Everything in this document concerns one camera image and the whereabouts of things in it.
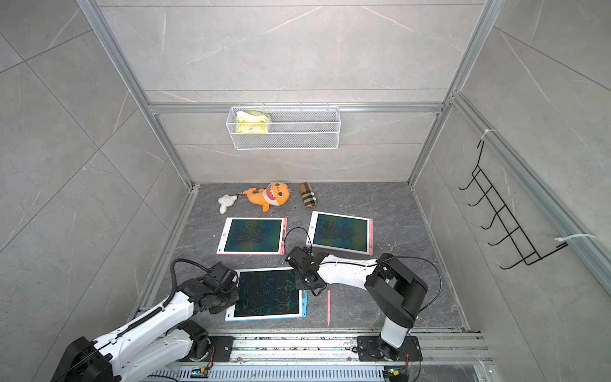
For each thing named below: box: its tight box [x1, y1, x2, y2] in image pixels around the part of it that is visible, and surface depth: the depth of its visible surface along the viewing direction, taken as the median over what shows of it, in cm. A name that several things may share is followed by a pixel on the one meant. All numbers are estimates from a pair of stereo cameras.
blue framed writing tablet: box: [224, 266, 308, 322], surface depth 85 cm
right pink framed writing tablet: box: [305, 210, 374, 256], surface depth 103 cm
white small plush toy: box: [217, 194, 238, 215], surface depth 112 cm
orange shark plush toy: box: [242, 182, 291, 213], surface depth 109 cm
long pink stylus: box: [326, 289, 332, 327], surface depth 83 cm
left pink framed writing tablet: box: [216, 217, 288, 256], surface depth 102 cm
